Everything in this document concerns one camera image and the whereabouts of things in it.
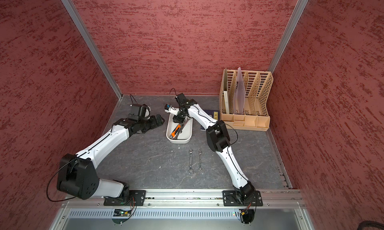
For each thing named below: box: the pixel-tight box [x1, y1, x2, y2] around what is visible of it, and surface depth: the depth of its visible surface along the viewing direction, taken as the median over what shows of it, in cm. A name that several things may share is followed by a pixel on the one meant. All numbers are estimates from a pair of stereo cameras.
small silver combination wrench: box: [198, 150, 203, 171], surface depth 89 cm
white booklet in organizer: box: [223, 90, 230, 114], surface depth 91 cm
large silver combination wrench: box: [172, 117, 191, 140], surface depth 100 cm
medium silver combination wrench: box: [188, 149, 194, 174], surface depth 89 cm
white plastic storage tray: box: [166, 113, 194, 144], surface depth 99 cm
